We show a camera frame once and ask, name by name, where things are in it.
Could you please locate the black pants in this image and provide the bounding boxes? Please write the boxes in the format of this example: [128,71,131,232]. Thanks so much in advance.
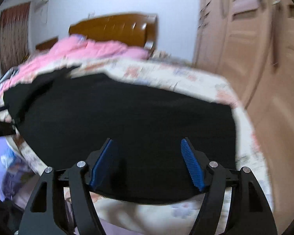
[3,68,236,204]

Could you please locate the floral cream bed sheet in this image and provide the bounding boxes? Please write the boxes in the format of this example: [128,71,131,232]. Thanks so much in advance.
[3,60,277,234]

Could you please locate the pink quilt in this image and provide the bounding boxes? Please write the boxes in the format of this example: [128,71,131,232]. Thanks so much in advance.
[0,34,149,98]

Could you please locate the brown wooden headboard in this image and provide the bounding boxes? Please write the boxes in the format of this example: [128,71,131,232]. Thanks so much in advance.
[68,12,158,52]

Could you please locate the red patterned curtain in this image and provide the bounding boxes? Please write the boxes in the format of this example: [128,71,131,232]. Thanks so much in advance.
[0,2,31,73]

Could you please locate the light wooden wardrobe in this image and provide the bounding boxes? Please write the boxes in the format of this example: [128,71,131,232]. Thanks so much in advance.
[193,0,294,234]

